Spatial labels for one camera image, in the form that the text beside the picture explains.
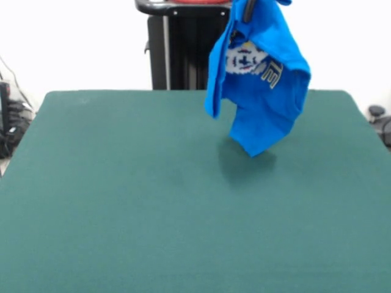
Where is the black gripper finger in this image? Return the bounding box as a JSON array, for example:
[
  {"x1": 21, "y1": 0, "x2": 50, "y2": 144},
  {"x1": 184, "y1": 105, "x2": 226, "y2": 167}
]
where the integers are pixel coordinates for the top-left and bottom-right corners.
[{"x1": 243, "y1": 0, "x2": 256, "y2": 23}]

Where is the blue printed shirt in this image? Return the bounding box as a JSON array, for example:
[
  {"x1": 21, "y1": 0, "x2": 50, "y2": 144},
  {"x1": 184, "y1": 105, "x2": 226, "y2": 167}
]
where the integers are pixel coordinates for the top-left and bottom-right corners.
[{"x1": 203, "y1": 0, "x2": 312, "y2": 158}]

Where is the grey chair base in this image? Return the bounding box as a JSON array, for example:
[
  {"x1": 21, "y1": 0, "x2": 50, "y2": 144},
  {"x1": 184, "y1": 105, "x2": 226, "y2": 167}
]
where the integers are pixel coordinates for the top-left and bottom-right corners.
[{"x1": 367, "y1": 104, "x2": 391, "y2": 150}]

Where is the dark green table cloth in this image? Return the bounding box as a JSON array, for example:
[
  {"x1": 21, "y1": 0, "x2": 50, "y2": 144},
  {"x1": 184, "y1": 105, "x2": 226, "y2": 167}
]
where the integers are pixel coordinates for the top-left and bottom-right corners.
[{"x1": 0, "y1": 89, "x2": 391, "y2": 293}]

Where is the black upright stand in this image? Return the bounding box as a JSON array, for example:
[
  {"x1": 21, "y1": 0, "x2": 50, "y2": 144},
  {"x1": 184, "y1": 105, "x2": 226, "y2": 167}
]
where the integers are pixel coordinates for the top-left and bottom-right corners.
[{"x1": 0, "y1": 81, "x2": 12, "y2": 137}]

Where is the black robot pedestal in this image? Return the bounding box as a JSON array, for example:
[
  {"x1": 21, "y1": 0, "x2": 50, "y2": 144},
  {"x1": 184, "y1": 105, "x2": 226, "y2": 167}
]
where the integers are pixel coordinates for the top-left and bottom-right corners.
[{"x1": 135, "y1": 0, "x2": 233, "y2": 91}]

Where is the black cable bundle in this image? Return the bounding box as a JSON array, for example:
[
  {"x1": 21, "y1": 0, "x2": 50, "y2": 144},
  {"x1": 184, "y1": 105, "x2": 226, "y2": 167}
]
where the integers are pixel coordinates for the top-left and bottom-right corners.
[{"x1": 0, "y1": 100, "x2": 35, "y2": 159}]

